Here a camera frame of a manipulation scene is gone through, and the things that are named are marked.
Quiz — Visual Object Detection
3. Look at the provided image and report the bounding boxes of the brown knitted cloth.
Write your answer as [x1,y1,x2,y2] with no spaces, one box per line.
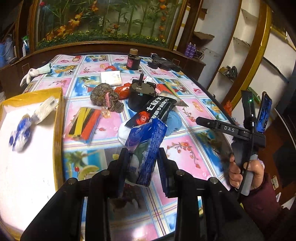
[90,83,124,113]

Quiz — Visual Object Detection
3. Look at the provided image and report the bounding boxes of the blue tissue packet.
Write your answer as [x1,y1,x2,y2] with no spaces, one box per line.
[125,118,167,187]

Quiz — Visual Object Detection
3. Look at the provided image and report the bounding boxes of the maroon sleeve forearm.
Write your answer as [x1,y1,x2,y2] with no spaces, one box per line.
[240,173,296,241]

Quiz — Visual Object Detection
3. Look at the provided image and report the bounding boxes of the smartphone on gripper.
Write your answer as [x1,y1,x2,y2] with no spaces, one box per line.
[256,91,273,133]

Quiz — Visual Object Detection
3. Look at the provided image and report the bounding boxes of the flower bamboo wall panel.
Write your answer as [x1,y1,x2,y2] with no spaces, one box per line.
[32,0,186,50]

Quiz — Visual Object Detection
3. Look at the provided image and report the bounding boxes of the red plastic bag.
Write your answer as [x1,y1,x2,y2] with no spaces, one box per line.
[114,83,132,100]

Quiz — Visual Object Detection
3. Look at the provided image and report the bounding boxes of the black cylindrical motor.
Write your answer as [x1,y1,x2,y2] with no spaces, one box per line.
[128,73,156,112]

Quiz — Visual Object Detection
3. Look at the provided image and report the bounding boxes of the black snack packet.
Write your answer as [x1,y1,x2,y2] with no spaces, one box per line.
[125,94,188,128]

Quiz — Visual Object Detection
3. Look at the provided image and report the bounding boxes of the black tool on table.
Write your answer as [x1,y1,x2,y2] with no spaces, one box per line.
[147,53,181,72]

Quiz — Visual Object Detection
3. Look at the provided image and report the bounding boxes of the blue knitted cloth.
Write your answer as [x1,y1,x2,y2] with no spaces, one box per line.
[166,110,183,137]

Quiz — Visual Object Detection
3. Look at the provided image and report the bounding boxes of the colourful printed tablecloth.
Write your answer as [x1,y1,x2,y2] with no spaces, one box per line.
[23,53,234,241]

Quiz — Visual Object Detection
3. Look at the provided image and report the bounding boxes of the blue white patterned pack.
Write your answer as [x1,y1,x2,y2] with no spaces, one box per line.
[9,114,32,152]

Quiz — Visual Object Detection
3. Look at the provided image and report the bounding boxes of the yellow cardboard box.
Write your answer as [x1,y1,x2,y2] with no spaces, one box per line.
[1,87,65,240]

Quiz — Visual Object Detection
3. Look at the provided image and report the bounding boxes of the white cloth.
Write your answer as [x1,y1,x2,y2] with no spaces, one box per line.
[118,120,141,150]

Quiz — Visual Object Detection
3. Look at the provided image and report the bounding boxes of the dark bottle with cork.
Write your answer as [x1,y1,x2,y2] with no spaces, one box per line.
[126,48,140,70]

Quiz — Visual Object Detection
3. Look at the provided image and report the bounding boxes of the purple bottles on shelf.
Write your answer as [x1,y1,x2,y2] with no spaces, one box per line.
[185,42,196,58]

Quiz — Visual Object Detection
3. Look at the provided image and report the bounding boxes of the white square tissue pack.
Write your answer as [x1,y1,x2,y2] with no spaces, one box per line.
[100,71,122,86]

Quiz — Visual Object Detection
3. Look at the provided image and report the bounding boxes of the rainbow striped sponge pack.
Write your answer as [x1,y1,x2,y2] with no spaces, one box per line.
[63,107,101,144]

